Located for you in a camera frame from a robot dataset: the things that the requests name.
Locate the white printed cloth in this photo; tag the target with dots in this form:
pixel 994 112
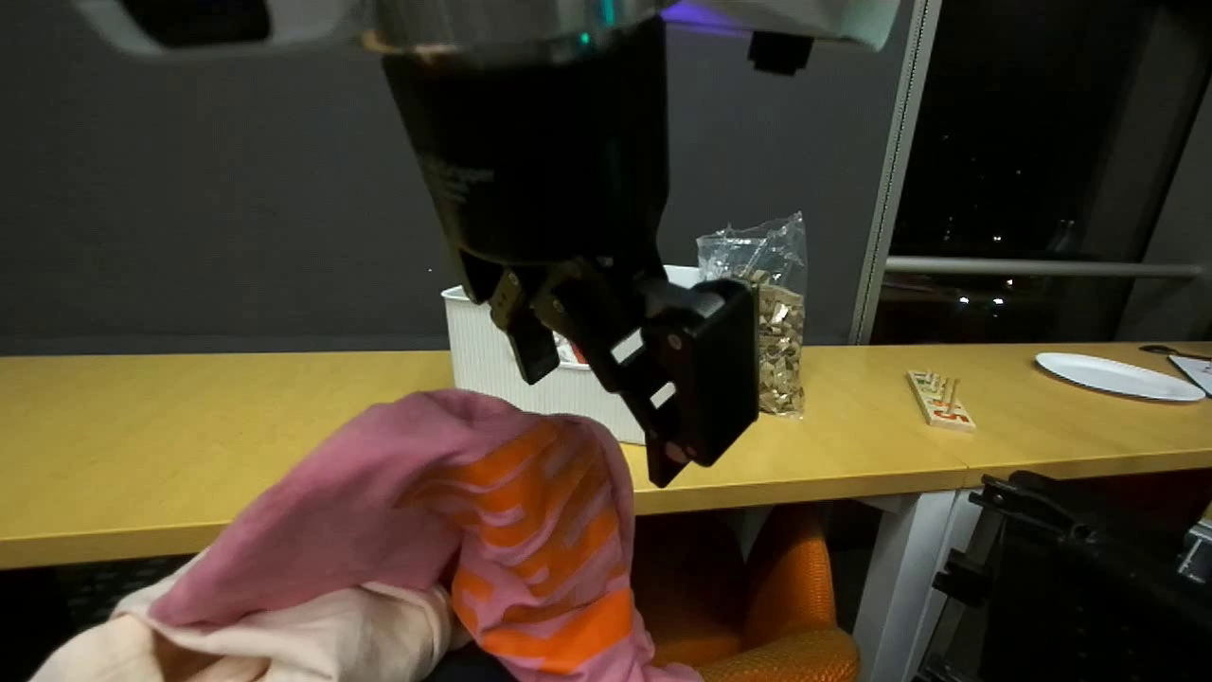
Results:
pixel 250 647

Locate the clear bag of beige pieces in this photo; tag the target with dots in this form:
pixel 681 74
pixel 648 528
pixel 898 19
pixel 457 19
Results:
pixel 782 342

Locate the pink orange striped cloth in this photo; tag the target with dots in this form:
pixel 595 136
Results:
pixel 380 493

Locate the wooden number puzzle board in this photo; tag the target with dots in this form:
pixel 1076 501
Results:
pixel 942 398

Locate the white oval plate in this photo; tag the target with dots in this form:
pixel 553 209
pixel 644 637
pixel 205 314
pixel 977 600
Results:
pixel 1120 377

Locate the orange mesh office chair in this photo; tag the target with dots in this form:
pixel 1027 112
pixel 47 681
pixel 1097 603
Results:
pixel 782 592

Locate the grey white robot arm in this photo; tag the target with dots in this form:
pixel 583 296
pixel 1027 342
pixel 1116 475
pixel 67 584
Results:
pixel 819 19

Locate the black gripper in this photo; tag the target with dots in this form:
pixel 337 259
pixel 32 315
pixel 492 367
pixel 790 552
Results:
pixel 544 153

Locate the white table leg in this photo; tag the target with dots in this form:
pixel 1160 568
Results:
pixel 909 592

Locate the white window frame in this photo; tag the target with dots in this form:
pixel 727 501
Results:
pixel 895 153

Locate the white flat sheet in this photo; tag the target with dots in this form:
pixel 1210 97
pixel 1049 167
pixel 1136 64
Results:
pixel 1196 372

